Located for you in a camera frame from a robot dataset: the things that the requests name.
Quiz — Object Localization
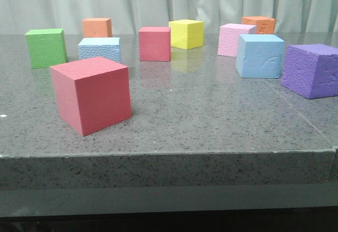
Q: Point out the large red foam cube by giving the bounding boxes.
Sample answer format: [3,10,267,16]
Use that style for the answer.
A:
[50,57,132,136]

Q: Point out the smooth light blue cube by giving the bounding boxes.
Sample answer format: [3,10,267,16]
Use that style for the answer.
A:
[236,34,285,79]

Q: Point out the orange foam cube right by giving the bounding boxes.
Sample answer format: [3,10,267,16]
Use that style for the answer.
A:
[241,16,276,34]

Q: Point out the grey-green curtain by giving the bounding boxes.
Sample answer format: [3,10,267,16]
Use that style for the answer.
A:
[1,0,337,34]

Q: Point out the orange foam cube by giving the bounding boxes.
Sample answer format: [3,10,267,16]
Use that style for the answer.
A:
[241,16,276,34]
[82,17,112,38]

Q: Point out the purple foam cube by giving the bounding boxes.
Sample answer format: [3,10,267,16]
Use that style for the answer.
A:
[280,44,337,99]

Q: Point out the pink foam cube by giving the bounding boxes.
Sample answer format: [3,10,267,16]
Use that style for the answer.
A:
[217,23,256,57]

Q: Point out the textured light blue cube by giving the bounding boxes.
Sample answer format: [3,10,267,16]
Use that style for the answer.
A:
[78,37,121,63]

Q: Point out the small red foam cube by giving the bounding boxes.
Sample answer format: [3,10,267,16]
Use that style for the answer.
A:
[138,26,171,62]

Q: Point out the yellow foam cube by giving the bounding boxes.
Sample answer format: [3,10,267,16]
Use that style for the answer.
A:
[169,20,204,50]

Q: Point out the green foam cube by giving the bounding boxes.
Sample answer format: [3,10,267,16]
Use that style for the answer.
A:
[25,28,68,69]

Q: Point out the orange foam cube left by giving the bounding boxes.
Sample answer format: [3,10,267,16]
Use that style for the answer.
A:
[82,17,112,38]

